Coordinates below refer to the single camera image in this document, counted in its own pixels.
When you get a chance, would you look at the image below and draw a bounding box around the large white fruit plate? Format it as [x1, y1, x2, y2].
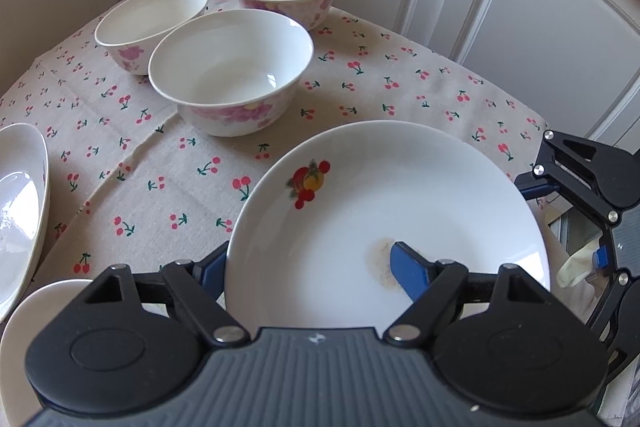
[224, 120, 550, 332]

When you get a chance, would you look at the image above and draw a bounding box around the white pink floral bowl front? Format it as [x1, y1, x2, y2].
[149, 9, 314, 138]

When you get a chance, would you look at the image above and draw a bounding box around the cherry print tablecloth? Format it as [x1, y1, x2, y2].
[1, 9, 547, 287]

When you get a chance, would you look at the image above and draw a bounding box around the white pink floral bowl left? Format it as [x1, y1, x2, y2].
[94, 0, 208, 76]

